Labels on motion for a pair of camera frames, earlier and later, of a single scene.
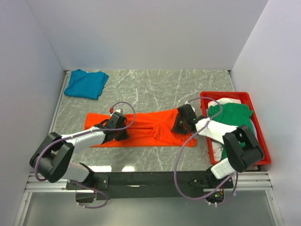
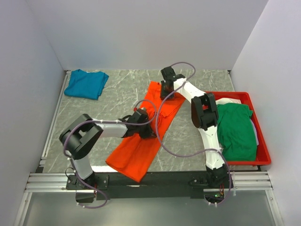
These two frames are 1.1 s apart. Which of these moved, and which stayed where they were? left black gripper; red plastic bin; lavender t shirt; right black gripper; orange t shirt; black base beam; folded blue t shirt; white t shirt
Moved: left black gripper; right black gripper; orange t shirt
Stayed: white t shirt; lavender t shirt; black base beam; folded blue t shirt; red plastic bin
